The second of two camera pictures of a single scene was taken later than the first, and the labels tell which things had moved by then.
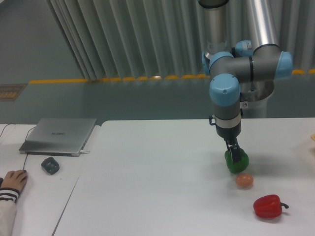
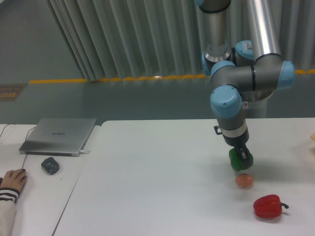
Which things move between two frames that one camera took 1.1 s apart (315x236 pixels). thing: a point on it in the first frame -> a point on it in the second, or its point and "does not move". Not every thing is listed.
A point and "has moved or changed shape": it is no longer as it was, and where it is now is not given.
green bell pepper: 238,166 has moved or changed shape
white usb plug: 84,151 does not move
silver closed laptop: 58,136 does not move
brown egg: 244,180 does not move
